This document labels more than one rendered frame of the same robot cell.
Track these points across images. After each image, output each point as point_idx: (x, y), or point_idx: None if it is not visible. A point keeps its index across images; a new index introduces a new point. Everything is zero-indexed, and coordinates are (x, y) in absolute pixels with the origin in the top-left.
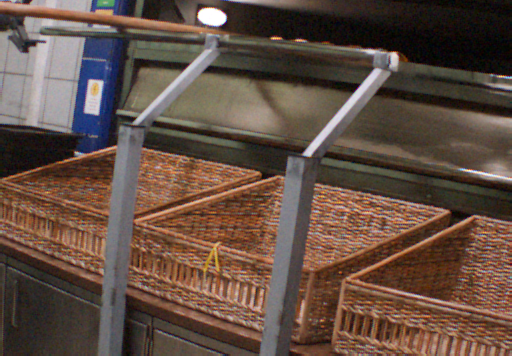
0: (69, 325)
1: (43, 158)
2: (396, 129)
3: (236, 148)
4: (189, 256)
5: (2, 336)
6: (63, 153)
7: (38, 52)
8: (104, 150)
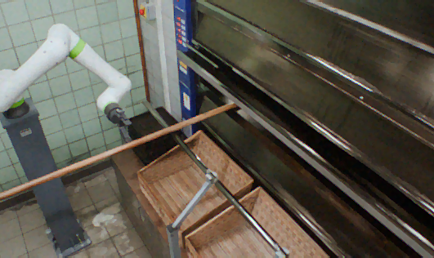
0: (168, 255)
1: (163, 141)
2: (310, 202)
3: None
4: None
5: (149, 231)
6: None
7: (161, 61)
8: (191, 137)
